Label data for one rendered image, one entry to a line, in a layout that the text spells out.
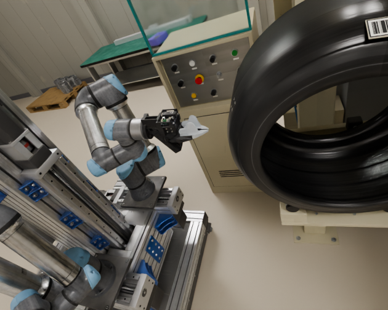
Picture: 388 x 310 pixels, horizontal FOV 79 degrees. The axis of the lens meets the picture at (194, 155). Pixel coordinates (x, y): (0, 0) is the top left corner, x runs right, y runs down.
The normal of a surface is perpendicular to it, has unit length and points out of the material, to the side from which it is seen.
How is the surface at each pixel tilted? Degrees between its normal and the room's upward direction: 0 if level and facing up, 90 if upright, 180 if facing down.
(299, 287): 0
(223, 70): 90
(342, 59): 79
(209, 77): 90
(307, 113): 90
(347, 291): 0
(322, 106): 90
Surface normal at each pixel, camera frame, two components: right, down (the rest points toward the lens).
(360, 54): -0.26, 0.58
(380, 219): -0.32, -0.69
